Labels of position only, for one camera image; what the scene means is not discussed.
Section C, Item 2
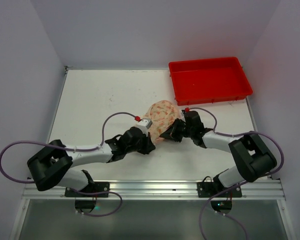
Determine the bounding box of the floral mesh laundry bag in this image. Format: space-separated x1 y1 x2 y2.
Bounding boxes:
142 100 181 145

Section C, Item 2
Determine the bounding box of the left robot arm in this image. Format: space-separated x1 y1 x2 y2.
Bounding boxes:
27 127 156 192

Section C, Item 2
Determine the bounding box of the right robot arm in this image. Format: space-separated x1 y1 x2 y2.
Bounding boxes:
160 110 277 195

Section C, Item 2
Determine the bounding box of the red plastic tray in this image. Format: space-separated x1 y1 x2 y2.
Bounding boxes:
168 56 253 106

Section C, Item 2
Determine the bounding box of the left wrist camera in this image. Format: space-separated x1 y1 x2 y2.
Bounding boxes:
135 118 153 132

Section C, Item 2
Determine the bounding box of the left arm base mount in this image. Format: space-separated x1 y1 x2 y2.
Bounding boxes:
64 181 110 198

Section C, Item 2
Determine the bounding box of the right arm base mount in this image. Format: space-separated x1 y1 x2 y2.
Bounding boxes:
196 176 243 199

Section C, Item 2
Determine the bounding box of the aluminium front rail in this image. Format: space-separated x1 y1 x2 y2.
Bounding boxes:
22 179 285 200

